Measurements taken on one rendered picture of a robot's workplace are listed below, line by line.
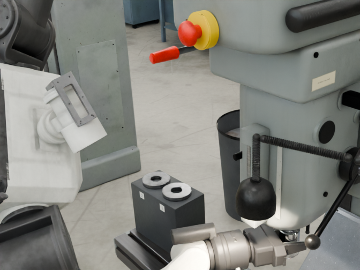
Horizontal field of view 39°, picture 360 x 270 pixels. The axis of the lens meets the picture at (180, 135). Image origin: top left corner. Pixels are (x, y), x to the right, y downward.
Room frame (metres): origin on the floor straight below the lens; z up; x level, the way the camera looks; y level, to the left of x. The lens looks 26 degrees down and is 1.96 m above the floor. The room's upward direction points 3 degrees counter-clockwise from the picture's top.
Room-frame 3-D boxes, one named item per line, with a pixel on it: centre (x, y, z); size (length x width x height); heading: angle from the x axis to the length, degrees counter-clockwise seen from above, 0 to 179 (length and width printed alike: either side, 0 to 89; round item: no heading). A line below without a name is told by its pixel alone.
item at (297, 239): (0.93, -0.23, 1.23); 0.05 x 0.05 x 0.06
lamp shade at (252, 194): (0.77, -0.13, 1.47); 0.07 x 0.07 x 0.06
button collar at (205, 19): (0.80, -0.05, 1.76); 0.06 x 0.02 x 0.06; 36
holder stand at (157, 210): (1.37, 0.05, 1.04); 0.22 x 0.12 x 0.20; 40
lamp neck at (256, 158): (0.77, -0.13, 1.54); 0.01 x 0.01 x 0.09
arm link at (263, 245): (0.91, -0.14, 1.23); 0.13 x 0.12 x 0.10; 11
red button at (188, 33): (0.78, -0.03, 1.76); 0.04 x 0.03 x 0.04; 36
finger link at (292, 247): (0.90, -0.24, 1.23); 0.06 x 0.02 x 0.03; 101
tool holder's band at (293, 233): (0.93, -0.23, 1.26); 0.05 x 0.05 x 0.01
